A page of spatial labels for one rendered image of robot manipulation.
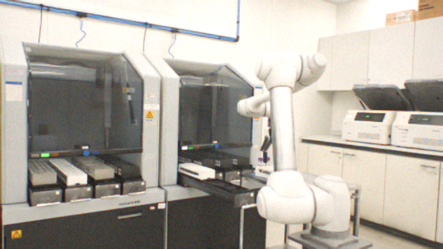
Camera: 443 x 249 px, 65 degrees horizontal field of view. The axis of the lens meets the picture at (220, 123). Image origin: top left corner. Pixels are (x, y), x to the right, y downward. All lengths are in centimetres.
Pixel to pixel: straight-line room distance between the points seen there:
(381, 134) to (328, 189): 251
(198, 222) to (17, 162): 112
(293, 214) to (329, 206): 15
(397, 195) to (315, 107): 160
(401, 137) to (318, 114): 137
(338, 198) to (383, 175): 250
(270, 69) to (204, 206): 114
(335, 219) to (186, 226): 109
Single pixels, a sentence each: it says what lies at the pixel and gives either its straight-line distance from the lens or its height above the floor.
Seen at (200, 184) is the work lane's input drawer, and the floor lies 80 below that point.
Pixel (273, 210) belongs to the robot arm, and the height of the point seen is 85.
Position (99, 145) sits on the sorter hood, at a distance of 208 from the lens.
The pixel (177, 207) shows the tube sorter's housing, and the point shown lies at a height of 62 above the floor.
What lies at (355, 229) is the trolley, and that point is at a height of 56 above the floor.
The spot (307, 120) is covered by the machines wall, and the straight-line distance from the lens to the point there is 474.
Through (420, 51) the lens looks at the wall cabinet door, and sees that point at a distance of 418.
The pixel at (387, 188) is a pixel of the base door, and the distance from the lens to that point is 401.
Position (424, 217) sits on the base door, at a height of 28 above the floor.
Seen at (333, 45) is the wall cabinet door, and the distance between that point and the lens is 478.
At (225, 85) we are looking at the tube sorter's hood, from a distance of 245.
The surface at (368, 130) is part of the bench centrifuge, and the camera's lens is 406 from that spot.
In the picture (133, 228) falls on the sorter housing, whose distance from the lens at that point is 218.
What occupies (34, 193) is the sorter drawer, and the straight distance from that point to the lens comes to 198.
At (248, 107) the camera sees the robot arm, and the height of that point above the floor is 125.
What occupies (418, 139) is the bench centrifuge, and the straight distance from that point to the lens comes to 383.
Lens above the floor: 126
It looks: 3 degrees down
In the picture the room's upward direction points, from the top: 2 degrees clockwise
